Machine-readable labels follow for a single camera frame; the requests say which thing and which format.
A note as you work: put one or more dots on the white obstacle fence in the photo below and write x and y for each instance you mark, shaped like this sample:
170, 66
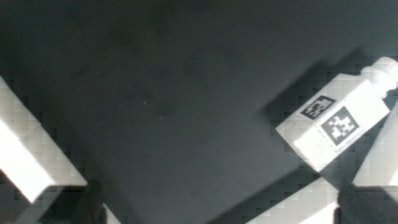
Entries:
32, 160

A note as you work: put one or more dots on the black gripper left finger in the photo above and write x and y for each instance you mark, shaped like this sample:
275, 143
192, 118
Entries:
76, 205

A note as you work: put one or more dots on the white table leg front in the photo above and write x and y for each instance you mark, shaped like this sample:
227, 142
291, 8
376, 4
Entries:
339, 113

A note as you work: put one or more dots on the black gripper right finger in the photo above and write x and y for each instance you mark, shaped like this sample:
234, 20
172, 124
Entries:
366, 205

